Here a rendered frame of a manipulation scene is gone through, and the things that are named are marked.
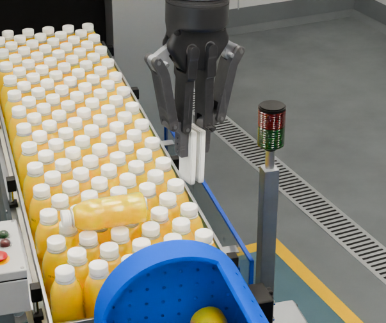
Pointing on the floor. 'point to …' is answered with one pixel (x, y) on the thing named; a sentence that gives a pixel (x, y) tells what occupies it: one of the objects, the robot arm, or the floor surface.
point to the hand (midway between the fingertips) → (192, 154)
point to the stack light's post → (267, 225)
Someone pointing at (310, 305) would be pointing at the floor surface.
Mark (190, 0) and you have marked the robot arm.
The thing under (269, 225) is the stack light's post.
